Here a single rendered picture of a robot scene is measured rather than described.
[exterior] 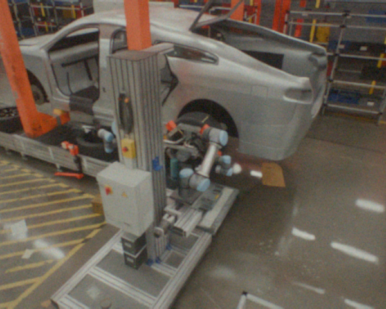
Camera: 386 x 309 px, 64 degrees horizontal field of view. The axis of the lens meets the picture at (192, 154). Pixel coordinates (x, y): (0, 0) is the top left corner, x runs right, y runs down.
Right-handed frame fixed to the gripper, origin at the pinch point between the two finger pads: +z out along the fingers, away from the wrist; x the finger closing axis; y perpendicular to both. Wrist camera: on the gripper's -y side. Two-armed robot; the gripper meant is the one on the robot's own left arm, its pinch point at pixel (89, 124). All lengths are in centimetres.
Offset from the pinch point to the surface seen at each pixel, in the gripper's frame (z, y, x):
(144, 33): -22, -85, 46
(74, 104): 145, 26, 61
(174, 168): -49, 50, 70
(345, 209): -196, 94, 226
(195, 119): -57, -6, 88
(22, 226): 64, 132, -53
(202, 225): -91, 106, 79
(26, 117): 165, 40, 2
